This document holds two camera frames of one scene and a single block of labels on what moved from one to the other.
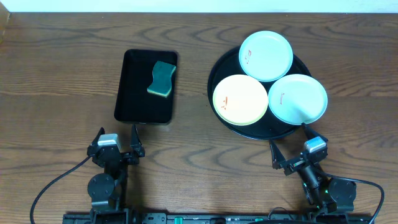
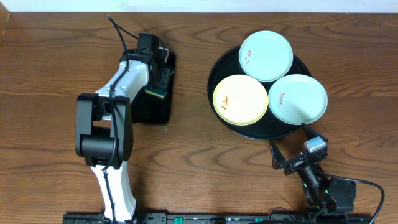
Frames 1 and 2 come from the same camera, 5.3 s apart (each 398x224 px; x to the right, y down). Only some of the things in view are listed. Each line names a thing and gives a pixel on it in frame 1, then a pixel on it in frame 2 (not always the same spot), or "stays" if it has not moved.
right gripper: [280, 162] stays
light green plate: [265, 55] stays
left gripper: [123, 156] -> [163, 76]
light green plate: [297, 99] stays
